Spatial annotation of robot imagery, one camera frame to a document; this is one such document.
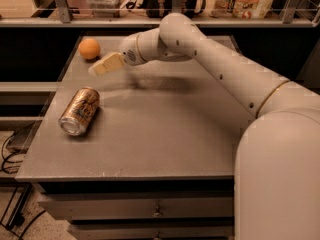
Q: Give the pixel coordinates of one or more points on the gold soda can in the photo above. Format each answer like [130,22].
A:
[80,111]

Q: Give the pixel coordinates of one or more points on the grey drawer cabinet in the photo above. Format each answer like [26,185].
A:
[164,136]

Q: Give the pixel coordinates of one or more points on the drawer knob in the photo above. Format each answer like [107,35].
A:
[157,213]

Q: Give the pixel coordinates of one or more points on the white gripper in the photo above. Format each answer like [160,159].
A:
[128,51]

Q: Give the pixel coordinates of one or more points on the orange fruit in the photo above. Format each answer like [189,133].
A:
[89,49]

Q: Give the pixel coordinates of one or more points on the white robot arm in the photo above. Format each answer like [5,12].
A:
[277,164]

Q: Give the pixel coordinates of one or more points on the grey metal shelf rail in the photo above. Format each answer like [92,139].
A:
[78,13]

